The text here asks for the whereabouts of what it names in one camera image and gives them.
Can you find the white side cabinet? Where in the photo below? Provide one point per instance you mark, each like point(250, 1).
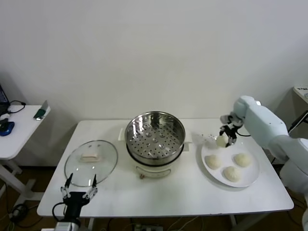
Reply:
point(299, 95)

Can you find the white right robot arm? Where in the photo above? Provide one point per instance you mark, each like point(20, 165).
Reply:
point(264, 122)

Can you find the blue handheld device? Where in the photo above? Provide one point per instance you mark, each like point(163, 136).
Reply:
point(8, 128)

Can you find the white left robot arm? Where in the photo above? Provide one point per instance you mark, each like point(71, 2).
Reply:
point(67, 226)

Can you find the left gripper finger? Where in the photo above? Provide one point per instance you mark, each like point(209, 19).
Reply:
point(65, 191)
point(92, 191)

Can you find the white round plate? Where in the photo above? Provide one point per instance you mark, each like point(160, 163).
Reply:
point(252, 173)

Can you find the round glass pot lid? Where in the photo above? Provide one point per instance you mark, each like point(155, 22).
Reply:
point(91, 168)

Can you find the white steamed baozi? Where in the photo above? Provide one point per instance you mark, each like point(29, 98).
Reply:
point(221, 142)
point(213, 161)
point(242, 159)
point(232, 173)

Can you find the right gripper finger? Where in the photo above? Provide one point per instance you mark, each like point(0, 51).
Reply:
point(221, 132)
point(232, 142)

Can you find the cream electric cooking pot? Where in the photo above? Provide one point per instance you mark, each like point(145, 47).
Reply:
point(154, 172)

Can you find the white floor plug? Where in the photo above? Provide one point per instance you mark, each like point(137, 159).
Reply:
point(15, 213)

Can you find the dark laptop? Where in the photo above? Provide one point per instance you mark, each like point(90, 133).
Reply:
point(2, 96)

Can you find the white and black small device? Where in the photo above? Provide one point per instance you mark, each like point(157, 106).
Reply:
point(4, 118)

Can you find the white side table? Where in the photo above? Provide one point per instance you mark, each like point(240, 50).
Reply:
point(24, 130)

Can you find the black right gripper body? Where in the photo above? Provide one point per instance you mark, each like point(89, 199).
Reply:
point(231, 130)

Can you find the stainless steel steamer basket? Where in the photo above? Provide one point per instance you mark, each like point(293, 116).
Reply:
point(168, 144)

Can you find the grey floor power strip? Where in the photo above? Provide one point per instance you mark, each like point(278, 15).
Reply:
point(146, 228)

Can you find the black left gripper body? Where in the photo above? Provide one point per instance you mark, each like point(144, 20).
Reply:
point(74, 199)

